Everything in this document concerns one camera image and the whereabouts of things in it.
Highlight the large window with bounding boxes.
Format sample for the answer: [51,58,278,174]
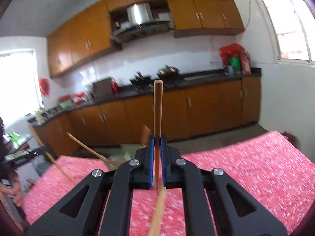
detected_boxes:
[252,0,315,67]

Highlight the person's left hand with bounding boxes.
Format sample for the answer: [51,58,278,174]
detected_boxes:
[0,172,25,207]

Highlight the black countertop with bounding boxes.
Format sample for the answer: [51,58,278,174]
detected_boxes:
[27,67,262,126]

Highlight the black wok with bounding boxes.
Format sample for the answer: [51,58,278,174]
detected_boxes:
[129,71,152,84]

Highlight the brown box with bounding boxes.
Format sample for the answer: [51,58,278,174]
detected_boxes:
[92,77,114,99]

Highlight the wooden base cabinets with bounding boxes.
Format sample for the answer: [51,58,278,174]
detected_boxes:
[32,76,262,158]

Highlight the wooden stick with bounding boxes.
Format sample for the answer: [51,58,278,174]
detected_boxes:
[66,131,110,164]

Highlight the reddish wooden chopstick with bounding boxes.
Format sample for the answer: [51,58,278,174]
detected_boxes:
[153,80,163,195]

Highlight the wooden wall cabinets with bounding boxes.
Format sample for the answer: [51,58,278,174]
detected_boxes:
[47,0,246,78]

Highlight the steel range hood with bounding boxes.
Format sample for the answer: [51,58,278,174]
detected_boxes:
[109,2,175,45]

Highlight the red floral tablecloth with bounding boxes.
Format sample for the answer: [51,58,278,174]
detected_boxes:
[22,130,313,236]

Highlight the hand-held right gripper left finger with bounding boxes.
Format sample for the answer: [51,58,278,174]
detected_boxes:
[27,137,156,236]

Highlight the red plastic bag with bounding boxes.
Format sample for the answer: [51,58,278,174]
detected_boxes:
[219,43,245,60]

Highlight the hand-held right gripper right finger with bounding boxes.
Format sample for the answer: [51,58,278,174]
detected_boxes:
[160,136,288,236]

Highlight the small window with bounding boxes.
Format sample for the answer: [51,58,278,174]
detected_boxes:
[0,50,42,128]

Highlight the red hanging bag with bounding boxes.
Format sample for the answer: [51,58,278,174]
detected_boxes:
[39,78,51,96]

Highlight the gas stove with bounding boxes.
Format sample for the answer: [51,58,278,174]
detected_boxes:
[129,75,185,92]

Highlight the wok with lid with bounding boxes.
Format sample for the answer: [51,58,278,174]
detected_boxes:
[156,65,179,77]

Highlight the green package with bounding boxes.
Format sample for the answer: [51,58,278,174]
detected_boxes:
[228,57,241,75]

